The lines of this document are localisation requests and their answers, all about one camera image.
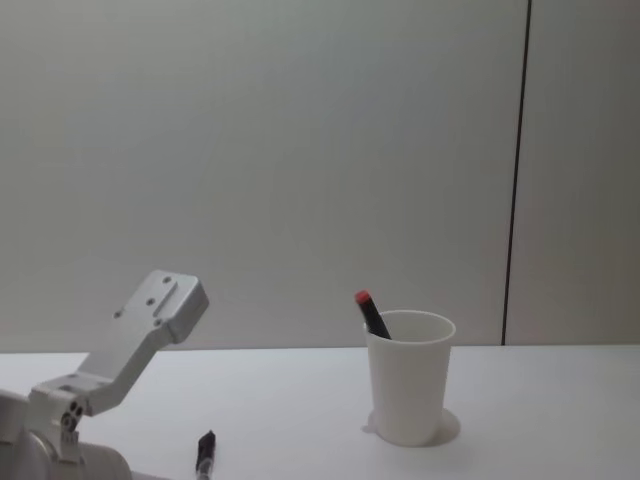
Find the black pen with clear barrel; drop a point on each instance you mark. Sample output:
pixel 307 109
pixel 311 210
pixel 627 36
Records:
pixel 205 447

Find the white plastic cup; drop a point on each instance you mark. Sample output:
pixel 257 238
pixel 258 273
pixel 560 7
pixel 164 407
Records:
pixel 407 385

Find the black marker with red cap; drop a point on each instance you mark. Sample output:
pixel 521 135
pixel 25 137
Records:
pixel 372 315

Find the left robot arm with grey bracket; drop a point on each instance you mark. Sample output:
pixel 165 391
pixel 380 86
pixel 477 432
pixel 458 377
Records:
pixel 125 345

